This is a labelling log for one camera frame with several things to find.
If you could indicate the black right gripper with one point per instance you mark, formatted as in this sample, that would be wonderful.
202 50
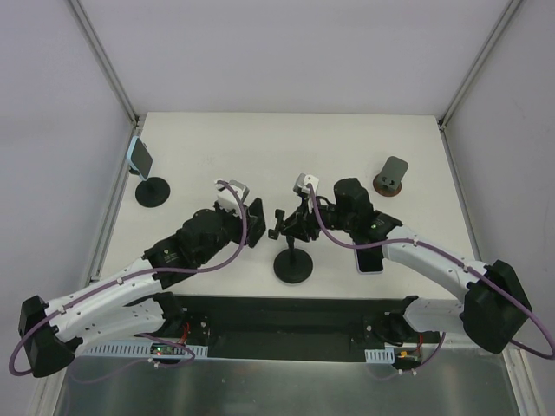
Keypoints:
297 222

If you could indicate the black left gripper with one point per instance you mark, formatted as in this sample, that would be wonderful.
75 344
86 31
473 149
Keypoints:
253 223

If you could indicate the black phone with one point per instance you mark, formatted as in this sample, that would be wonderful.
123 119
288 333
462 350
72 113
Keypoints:
256 226

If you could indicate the black round phone stand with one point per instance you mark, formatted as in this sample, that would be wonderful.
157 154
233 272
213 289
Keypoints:
152 192

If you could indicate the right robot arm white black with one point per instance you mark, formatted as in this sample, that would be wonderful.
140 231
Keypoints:
488 303

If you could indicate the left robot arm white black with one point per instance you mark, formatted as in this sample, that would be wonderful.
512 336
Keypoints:
135 300

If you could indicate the grey stand on wooden base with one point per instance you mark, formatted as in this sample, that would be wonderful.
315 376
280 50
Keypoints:
388 182

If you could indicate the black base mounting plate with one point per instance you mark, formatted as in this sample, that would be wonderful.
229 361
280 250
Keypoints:
290 329

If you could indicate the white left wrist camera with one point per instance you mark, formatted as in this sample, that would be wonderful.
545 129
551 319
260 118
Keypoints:
231 196

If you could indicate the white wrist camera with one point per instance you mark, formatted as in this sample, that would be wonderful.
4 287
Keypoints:
231 196
305 184

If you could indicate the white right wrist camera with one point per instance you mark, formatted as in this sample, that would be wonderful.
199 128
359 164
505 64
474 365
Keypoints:
305 184

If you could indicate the white cable duct right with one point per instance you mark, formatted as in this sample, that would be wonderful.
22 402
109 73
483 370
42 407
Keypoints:
384 356

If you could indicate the white cable duct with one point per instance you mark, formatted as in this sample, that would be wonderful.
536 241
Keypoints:
146 349
384 356

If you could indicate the white cable duct left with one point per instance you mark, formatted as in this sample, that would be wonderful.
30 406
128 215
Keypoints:
146 349

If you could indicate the aluminium frame post left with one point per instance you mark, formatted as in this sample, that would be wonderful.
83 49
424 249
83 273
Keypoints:
101 57

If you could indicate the aluminium frame post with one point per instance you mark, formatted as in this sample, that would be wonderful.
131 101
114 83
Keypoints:
101 57
505 19

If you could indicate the aluminium frame post right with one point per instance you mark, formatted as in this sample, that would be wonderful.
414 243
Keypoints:
505 19

